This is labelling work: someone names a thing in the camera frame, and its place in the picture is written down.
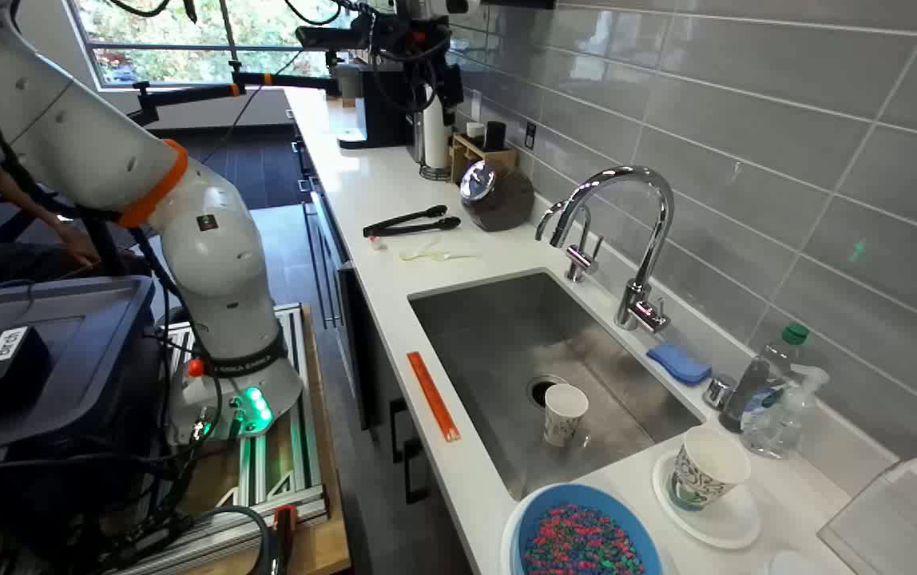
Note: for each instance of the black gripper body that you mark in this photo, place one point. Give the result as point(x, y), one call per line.
point(425, 41)

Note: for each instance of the person forearm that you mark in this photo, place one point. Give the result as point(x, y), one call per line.
point(30, 207)

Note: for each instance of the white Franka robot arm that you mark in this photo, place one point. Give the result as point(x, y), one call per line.
point(213, 265)

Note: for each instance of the black coffee machine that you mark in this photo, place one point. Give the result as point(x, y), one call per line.
point(382, 105)

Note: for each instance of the wooden organiser box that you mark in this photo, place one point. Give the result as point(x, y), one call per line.
point(484, 153)

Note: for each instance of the black tongs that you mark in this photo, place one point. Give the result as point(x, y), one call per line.
point(413, 221)

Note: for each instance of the black tripod bar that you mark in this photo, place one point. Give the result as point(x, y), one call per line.
point(223, 90)

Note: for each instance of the small chrome faucet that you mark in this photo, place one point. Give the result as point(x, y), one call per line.
point(584, 251)

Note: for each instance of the dark base cabinet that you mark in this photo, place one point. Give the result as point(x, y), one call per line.
point(355, 320)

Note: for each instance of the tall chrome gooseneck faucet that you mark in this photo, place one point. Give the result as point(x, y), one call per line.
point(657, 210)

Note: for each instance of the stainless steel sink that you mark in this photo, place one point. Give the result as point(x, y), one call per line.
point(498, 352)

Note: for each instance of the orange strip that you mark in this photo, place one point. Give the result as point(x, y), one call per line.
point(432, 398)

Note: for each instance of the white paper cup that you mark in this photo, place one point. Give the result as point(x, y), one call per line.
point(567, 415)

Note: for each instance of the blue sponge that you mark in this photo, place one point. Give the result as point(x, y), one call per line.
point(677, 361)

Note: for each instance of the clear bottle green cap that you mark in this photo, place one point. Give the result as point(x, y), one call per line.
point(763, 385)

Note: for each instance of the blue plastic bin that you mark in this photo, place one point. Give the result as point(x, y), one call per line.
point(76, 338)

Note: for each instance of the green printed paper cup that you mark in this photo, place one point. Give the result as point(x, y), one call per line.
point(706, 473)

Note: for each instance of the blue bowl of colourful beads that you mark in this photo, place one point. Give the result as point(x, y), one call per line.
point(586, 538)

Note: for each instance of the crumpled clear plastic bottle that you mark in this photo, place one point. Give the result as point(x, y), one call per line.
point(795, 418)

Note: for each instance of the small white saucer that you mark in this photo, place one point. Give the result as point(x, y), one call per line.
point(728, 529)

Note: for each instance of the white rectangular box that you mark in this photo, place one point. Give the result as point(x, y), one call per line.
point(905, 520)

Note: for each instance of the aluminium rail base frame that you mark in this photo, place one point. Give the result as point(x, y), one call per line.
point(285, 467)

